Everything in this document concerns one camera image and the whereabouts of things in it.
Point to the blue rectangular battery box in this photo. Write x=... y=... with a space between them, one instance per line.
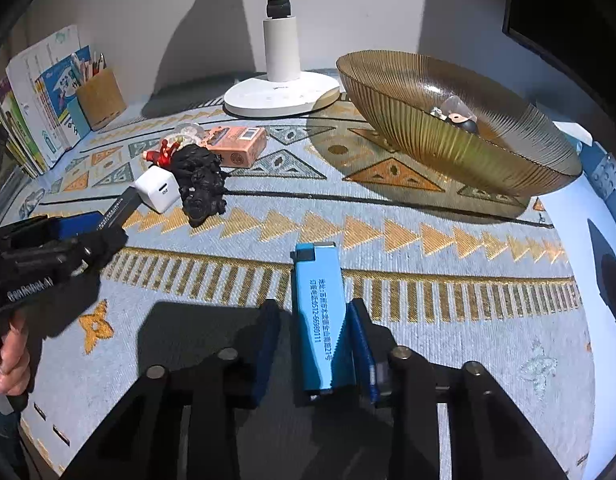
x=319 y=301

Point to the pens in holder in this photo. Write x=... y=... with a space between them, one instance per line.
x=85 y=70

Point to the white desk lamp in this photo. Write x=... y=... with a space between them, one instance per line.
x=285 y=90

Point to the black card reader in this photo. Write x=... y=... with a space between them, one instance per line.
x=121 y=210

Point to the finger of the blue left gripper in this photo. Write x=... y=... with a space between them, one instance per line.
x=76 y=224

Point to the black monitor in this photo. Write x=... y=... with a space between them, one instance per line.
x=577 y=37

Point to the amber ribbed glass bowl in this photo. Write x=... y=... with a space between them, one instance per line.
x=518 y=150

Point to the pink capybara carton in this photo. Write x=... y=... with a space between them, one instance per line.
x=238 y=147

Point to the person's left hand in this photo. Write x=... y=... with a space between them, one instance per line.
x=15 y=357

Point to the clear correction tape dispenser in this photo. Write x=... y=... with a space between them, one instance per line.
x=188 y=133

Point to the tissue box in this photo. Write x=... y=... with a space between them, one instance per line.
x=577 y=135

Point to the row of upright books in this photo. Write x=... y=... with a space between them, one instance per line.
x=38 y=99

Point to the white charger cube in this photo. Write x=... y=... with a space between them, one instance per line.
x=158 y=188

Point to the penguin figurine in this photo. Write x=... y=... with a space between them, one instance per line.
x=454 y=111

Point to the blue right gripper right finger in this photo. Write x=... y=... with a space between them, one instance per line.
x=370 y=346

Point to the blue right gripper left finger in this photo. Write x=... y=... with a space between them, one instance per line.
x=268 y=327

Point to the cork pencil holder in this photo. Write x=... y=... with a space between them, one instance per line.
x=101 y=100

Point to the red iron man figurine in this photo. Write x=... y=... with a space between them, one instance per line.
x=162 y=157

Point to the patterned blue table mat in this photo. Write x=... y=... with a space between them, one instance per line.
x=328 y=212

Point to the black dragon figurine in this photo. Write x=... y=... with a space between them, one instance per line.
x=201 y=183

